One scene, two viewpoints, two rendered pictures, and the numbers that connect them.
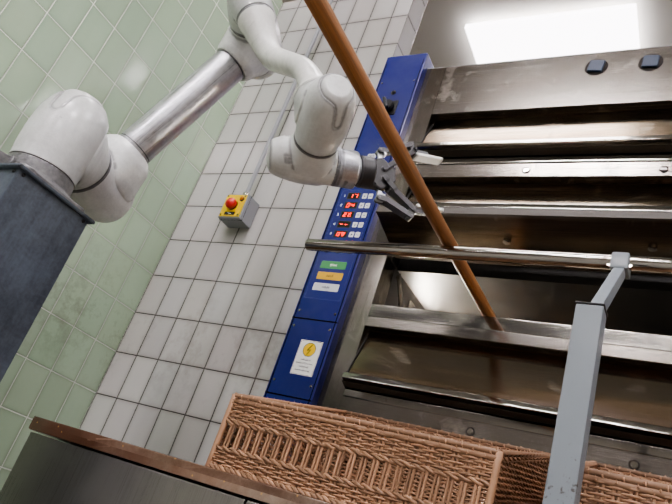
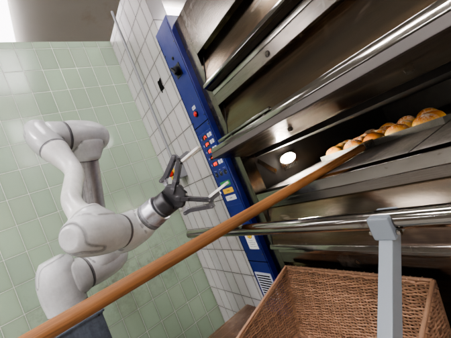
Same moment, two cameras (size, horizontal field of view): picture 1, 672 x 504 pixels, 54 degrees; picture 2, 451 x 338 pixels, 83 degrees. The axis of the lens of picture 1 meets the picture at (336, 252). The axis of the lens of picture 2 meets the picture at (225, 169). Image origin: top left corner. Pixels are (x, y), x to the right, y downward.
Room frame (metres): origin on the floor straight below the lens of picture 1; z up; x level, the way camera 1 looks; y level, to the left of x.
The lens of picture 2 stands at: (0.64, -0.48, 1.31)
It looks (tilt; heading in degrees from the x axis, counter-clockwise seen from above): 1 degrees up; 20
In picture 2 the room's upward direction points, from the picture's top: 23 degrees counter-clockwise
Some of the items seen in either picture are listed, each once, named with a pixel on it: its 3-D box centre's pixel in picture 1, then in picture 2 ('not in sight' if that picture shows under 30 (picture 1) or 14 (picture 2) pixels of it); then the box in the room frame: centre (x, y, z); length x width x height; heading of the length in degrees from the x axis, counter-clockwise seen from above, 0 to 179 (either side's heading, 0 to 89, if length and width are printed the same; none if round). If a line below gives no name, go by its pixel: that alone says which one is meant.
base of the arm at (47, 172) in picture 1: (28, 177); not in sight; (1.35, 0.70, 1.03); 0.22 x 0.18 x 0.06; 146
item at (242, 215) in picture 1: (238, 211); (176, 171); (2.07, 0.37, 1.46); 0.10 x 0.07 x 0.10; 56
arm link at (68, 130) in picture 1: (66, 136); (61, 281); (1.37, 0.68, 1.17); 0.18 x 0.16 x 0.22; 169
